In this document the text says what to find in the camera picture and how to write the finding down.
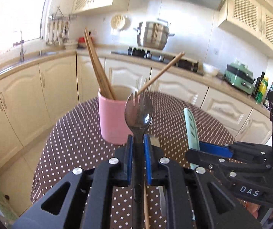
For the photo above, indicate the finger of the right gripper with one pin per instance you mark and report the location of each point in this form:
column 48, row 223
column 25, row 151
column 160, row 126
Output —
column 213, row 149
column 206, row 160

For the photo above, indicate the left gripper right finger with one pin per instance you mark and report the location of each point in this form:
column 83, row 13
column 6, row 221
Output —
column 193, row 200

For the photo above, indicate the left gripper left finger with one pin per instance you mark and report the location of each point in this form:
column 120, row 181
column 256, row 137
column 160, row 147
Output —
column 82, row 199

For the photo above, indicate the teal sheathed knife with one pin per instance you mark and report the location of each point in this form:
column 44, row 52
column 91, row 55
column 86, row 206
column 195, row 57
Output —
column 191, row 128

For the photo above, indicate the pink utensil cup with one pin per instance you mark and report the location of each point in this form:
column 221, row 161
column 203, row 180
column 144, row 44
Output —
column 113, row 126

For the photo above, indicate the metal spoon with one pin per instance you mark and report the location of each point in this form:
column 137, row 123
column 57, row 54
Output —
column 162, row 199

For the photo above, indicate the steel kitchen sink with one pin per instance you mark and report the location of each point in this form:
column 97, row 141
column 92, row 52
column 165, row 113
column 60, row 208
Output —
column 13, row 64

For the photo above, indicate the green yellow bottle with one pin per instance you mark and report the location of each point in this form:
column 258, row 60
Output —
column 261, row 90

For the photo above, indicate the dark soy sauce bottle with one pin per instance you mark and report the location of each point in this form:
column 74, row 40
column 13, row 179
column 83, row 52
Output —
column 266, row 101

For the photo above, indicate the brown polka dot tablecloth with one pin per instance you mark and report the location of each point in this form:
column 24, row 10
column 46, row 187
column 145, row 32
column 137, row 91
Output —
column 76, row 140

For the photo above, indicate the green electric cooker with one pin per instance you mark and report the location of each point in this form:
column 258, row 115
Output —
column 239, row 76

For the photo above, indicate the dark oil bottle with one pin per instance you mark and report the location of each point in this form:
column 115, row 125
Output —
column 257, row 84

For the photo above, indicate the white bowl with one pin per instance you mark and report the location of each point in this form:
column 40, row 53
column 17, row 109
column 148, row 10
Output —
column 210, row 70

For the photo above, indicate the black gas stove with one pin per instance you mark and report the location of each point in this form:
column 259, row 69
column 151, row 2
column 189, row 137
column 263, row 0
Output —
column 161, row 57

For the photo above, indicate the cream lower cabinets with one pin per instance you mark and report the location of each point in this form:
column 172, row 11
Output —
column 36, row 93

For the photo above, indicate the cream cabinets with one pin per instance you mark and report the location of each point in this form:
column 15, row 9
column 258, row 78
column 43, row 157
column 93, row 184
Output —
column 36, row 93
column 251, row 20

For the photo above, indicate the stainless steel steamer pot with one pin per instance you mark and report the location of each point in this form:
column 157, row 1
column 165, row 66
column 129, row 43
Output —
column 153, row 34

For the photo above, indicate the cream upper cabinets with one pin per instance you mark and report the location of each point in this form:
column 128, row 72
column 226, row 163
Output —
column 251, row 20

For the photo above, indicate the chrome faucet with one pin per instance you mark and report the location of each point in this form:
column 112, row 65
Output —
column 19, row 42

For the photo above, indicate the red container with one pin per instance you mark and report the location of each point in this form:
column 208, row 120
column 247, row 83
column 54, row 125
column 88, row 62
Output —
column 82, row 43

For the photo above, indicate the cream round strainer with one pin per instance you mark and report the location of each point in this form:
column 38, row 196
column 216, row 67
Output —
column 120, row 22

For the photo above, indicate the hanging utensil rack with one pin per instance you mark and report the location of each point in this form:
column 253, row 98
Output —
column 58, row 28

